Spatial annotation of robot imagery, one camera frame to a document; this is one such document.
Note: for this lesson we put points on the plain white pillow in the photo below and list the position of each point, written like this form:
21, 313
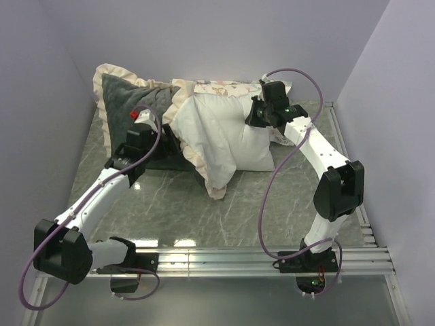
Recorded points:
234, 136

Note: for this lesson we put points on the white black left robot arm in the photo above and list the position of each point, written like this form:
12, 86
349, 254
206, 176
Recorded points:
61, 246

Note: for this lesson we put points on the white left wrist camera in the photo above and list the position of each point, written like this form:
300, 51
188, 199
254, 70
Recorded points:
142, 117

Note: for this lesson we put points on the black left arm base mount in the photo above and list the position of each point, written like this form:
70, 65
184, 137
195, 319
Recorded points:
126, 277

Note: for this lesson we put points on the grey quilted plush pillowcase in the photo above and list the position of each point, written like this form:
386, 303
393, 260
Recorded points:
136, 108

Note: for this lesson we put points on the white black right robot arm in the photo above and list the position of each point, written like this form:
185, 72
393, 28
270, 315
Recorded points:
341, 182

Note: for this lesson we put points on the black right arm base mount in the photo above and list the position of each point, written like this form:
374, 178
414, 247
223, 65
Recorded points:
315, 274

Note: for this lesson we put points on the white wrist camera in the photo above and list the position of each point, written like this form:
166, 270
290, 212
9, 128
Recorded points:
142, 117
265, 80

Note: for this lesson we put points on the aluminium right side rail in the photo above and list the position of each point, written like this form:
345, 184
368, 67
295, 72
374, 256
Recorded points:
365, 229

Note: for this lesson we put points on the aluminium front rail frame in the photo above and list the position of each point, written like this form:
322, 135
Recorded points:
238, 286

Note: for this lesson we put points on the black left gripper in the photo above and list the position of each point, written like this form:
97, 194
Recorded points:
170, 147

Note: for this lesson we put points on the animal print patterned pillow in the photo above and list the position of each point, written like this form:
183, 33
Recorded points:
244, 91

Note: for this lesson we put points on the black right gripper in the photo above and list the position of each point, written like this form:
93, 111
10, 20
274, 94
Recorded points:
251, 119

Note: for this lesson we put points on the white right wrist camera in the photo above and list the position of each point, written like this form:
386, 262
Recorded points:
265, 80

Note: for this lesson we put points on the white pillow with cream ruffle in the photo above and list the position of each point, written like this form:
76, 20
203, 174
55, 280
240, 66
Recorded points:
215, 183

